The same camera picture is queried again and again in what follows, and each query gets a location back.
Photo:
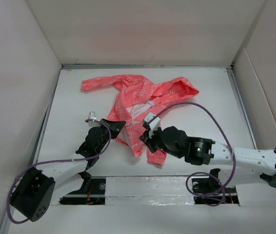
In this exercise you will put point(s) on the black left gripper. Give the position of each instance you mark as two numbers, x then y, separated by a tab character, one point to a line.
114	126

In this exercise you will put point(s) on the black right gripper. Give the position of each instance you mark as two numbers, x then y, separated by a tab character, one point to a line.
149	141

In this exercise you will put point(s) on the pink printed hooded jacket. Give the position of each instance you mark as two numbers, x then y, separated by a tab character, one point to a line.
137	97

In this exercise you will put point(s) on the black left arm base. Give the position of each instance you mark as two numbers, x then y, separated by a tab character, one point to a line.
91	192

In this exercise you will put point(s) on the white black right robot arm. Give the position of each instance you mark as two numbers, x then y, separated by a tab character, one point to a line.
252	166

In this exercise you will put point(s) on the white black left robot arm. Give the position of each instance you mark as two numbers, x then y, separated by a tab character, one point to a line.
33	189

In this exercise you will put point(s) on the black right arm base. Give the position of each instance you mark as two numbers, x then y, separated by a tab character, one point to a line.
204	184

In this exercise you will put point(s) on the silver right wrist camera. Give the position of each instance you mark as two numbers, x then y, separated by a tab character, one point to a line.
151	122

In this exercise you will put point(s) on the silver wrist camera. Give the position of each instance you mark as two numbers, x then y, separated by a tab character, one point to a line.
151	122
92	116

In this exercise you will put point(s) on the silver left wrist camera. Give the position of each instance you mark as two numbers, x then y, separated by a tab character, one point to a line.
92	116

